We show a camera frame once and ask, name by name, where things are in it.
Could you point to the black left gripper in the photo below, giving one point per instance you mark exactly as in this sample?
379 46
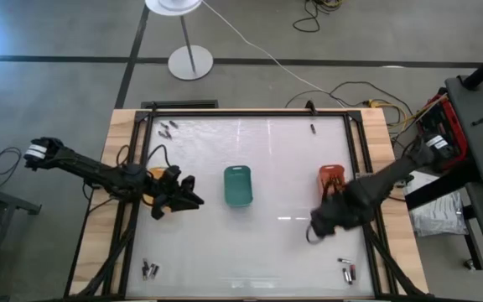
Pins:
170 189

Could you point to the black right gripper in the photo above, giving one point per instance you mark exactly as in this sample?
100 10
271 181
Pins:
329 216

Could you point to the clear tube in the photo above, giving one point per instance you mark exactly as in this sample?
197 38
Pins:
155 271
150 269

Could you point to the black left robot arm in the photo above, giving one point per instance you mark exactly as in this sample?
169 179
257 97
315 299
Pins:
86 168

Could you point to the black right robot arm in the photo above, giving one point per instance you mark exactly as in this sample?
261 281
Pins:
384 180

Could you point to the yellow plastic bin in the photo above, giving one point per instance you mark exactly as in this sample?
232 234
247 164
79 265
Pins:
156 173

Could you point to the orange plastic bin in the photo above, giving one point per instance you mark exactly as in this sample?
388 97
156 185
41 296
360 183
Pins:
325 172

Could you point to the teal plastic bin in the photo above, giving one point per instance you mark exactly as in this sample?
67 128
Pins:
238 186

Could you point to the clear tube lying on table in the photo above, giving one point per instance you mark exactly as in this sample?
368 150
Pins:
155 271

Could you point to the wooden table board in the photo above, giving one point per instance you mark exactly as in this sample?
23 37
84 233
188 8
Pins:
117 134

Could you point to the white plastic bag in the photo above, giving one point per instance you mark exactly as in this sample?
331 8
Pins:
438 218

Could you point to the black clamp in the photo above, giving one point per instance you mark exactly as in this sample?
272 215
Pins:
310 107

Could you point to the white floor stand lamp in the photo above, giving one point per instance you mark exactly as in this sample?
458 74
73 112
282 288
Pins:
190 63

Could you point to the red black toolbox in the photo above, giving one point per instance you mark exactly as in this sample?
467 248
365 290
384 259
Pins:
455 121

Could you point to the grey metal bench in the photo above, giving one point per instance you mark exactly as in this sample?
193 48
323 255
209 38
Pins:
15 203

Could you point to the black metal table frame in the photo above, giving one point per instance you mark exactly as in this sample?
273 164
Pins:
245 113

